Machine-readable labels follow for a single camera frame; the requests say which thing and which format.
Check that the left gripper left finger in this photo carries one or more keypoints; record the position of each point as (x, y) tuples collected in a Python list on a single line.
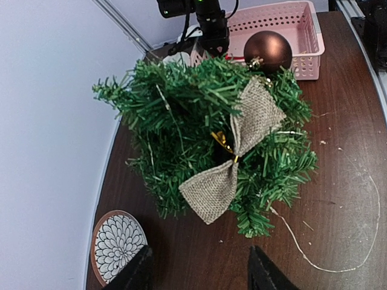
[(137, 274)]

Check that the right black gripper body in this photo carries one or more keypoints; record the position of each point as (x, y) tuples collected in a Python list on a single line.
[(212, 21)]

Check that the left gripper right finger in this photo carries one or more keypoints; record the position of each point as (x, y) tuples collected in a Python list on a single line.
[(263, 274)]

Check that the red ribbon bow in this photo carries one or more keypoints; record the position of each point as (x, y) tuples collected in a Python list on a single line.
[(232, 57)]

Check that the red bauble ornament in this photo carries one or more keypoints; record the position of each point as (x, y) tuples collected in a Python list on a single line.
[(268, 50)]

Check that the small green christmas tree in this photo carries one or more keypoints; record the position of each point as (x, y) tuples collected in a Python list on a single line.
[(172, 109)]

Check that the red burlap bow ornament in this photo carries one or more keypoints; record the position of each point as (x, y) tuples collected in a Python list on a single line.
[(210, 192)]

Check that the white ceramic bowl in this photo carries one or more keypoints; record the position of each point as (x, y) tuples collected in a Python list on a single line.
[(193, 31)]

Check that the patterned ceramic plate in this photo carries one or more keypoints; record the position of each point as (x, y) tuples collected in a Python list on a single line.
[(117, 238)]

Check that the pink plastic basket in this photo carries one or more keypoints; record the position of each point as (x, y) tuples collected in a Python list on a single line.
[(295, 20)]

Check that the right aluminium frame post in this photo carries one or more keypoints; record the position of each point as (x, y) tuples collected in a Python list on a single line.
[(123, 23)]

